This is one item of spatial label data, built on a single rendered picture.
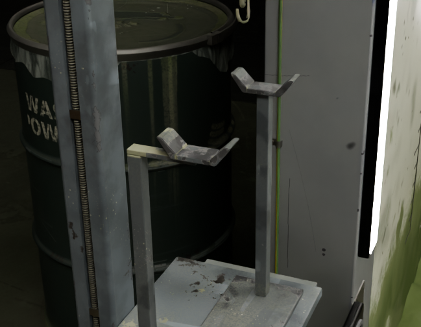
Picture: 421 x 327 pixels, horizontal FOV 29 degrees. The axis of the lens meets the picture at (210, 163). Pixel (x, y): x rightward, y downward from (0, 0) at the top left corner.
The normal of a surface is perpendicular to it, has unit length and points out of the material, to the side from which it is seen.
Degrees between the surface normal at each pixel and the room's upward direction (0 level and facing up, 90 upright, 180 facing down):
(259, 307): 0
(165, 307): 0
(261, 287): 90
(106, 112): 90
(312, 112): 90
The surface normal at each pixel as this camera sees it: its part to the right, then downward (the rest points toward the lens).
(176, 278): -0.02, -0.90
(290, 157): -0.39, 0.40
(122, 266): 0.92, 0.15
